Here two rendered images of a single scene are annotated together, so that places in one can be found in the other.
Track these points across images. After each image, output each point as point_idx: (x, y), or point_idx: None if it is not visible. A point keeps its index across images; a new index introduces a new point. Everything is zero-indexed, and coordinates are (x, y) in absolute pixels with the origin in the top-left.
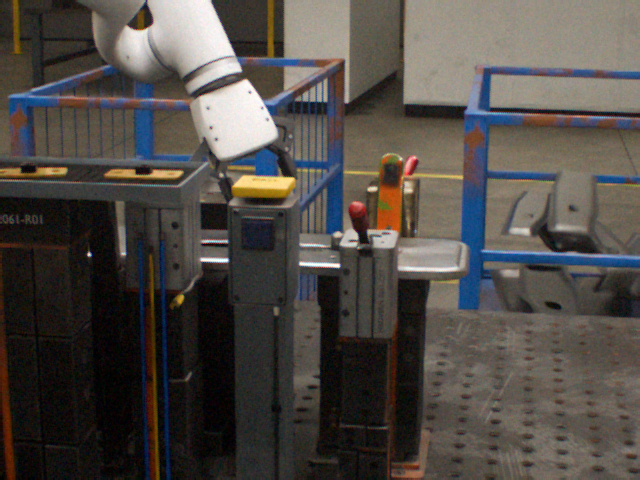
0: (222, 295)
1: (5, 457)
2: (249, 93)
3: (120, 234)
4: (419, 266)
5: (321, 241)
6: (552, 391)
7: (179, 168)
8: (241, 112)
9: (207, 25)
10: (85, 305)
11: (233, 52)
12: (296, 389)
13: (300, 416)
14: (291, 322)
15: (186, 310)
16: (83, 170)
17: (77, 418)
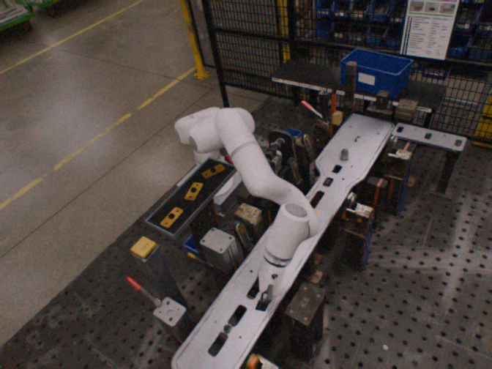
0: (254, 296)
1: None
2: (266, 269)
3: None
4: (181, 348)
5: (241, 327)
6: None
7: (178, 228)
8: (263, 269)
9: (271, 232)
10: (198, 230)
11: (274, 253)
12: None
13: (280, 366)
14: (154, 280)
15: (214, 269)
16: (191, 204)
17: (196, 244)
